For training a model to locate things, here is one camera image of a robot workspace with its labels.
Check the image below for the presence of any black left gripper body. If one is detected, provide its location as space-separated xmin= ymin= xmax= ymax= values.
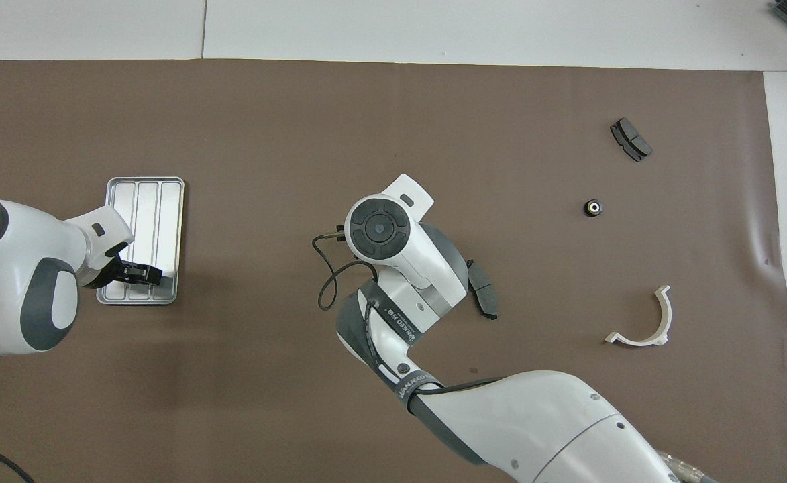
xmin=93 ymin=257 xmax=134 ymax=290

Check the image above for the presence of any silver ribbed metal tray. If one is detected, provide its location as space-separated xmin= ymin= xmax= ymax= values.
xmin=96 ymin=176 xmax=186 ymax=306

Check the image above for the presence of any brown paper table mat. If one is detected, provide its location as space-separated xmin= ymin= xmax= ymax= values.
xmin=0 ymin=59 xmax=787 ymax=483

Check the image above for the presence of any long dark grey brake pad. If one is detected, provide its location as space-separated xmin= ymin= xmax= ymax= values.
xmin=467 ymin=259 xmax=500 ymax=321

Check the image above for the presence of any short dark grey brake pad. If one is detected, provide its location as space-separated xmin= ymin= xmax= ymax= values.
xmin=610 ymin=117 xmax=653 ymax=163

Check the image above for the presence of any white curved plastic bracket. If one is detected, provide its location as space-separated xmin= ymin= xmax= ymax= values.
xmin=605 ymin=285 xmax=673 ymax=347

